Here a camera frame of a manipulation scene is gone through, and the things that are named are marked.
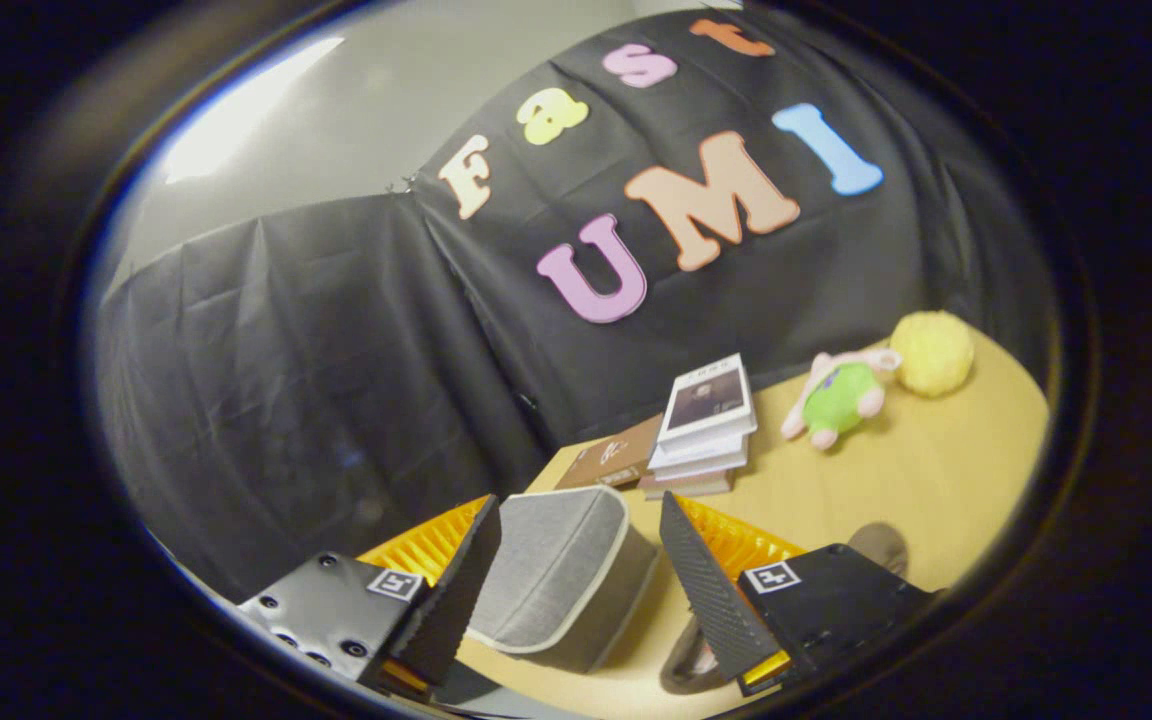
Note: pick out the grey fabric storage box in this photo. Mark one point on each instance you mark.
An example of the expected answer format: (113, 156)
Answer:
(556, 570)

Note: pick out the black backdrop cloth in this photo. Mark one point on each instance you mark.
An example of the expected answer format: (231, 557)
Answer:
(336, 350)

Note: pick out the brown fuzzy shoe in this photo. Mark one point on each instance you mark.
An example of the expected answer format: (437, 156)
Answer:
(878, 548)

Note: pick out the flat dark brown book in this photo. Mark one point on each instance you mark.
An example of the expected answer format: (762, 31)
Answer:
(608, 458)

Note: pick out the plain white book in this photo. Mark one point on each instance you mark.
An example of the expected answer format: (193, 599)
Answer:
(698, 455)

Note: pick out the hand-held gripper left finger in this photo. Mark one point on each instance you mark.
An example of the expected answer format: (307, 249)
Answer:
(446, 590)

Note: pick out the yellow fluffy plush toy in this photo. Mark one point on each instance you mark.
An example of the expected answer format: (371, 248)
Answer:
(931, 352)

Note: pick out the pale brown book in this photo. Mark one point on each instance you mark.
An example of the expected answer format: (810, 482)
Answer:
(686, 485)

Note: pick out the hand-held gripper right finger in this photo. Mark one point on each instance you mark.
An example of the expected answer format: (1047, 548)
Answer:
(706, 590)

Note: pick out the green and pink plush toy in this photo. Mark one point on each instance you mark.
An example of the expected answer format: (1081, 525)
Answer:
(841, 400)

